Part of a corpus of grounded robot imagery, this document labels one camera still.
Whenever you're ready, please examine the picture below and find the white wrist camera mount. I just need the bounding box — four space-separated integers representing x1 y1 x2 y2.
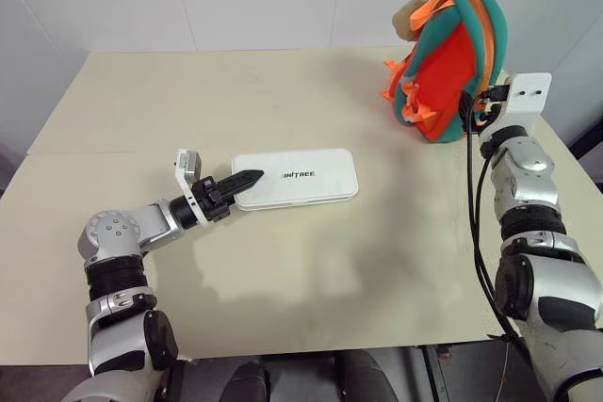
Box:
173 149 209 228
497 72 553 131

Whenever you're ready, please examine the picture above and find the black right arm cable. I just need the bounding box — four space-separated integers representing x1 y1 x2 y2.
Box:
460 89 525 352

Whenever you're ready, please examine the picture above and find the dark rounded shape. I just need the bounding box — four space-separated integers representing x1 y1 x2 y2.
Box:
335 349 402 402
206 357 272 402

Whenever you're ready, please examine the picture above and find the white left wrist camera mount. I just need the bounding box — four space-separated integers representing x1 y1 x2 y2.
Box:
173 149 209 228

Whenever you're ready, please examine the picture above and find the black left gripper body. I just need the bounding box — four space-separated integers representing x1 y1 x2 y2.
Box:
189 175 236 224

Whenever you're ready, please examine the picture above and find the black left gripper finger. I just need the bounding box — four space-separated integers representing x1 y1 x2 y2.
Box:
217 169 265 198

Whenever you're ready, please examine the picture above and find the black furniture panel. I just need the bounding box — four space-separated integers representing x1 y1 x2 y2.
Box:
571 113 603 173

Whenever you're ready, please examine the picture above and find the white Unitree box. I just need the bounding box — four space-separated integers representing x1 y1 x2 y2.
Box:
230 147 360 213

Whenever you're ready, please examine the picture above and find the orange and teal backpack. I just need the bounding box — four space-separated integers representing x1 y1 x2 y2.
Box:
380 0 511 142

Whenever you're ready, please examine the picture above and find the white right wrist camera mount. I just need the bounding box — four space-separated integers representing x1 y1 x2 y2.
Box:
497 72 553 131

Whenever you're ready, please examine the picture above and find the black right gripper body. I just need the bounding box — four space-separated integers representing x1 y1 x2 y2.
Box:
472 83 512 131

